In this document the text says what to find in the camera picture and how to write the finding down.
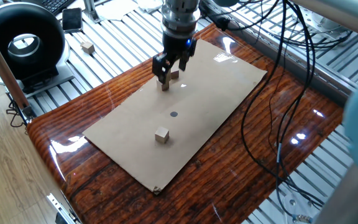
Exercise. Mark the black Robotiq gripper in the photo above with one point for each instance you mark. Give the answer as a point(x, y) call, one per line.
point(177, 46)

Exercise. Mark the white crumpled sheet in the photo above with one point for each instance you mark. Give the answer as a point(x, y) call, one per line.
point(117, 9)

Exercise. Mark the brown cardboard sheet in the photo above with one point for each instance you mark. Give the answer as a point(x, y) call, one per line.
point(135, 149)

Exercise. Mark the black smartphone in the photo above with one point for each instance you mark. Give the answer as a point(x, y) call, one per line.
point(72, 20)

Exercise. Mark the black computer keyboard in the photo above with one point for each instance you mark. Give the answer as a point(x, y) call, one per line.
point(54, 4)

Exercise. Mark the clear adhesive tape strip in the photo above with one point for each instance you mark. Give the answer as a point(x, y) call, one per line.
point(158, 190)

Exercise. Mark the glossy brown wooden board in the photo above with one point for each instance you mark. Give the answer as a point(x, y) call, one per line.
point(104, 193)

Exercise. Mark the small aluminium bracket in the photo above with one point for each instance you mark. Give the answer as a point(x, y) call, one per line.
point(90, 12)

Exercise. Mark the metal drawer rail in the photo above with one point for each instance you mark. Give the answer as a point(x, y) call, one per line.
point(61, 208)

